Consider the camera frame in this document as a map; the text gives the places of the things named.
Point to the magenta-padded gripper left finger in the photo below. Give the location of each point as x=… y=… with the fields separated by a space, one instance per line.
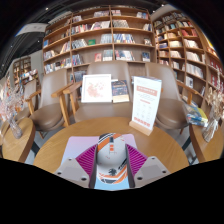
x=85 y=160

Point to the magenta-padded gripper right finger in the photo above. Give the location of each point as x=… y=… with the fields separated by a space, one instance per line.
x=137 y=160

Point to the white orange computer mouse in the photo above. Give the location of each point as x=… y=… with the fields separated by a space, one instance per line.
x=111 y=156

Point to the pink blue gradient mouse pad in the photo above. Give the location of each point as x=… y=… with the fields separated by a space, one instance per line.
x=80 y=145

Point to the brown leather wooden armchair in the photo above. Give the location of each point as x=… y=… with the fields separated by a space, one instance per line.
x=103 y=111
x=50 y=106
x=170 y=106

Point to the white sign in wooden base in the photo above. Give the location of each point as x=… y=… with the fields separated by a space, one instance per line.
x=146 y=100

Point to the small wooden side table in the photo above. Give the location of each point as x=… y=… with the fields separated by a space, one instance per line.
x=18 y=146

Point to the wooden side table black legs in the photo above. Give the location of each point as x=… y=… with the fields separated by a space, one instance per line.
x=208 y=148

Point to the white framed floral picture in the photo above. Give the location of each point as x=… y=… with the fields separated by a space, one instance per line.
x=96 y=88

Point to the colourful book stack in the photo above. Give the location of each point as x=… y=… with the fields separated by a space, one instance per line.
x=196 y=116

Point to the glass vase with pink flowers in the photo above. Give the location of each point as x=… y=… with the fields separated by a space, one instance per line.
x=15 y=128

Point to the grey upholstered chair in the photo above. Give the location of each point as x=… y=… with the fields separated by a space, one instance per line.
x=28 y=95

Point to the small distant wooden bookshelf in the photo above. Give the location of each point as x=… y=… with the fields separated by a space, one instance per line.
x=21 y=68

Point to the curved wooden bookshelf with books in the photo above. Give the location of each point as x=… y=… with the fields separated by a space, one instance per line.
x=186 y=50

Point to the wide wooden bookshelf with books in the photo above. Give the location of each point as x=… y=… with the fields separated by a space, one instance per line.
x=100 y=36

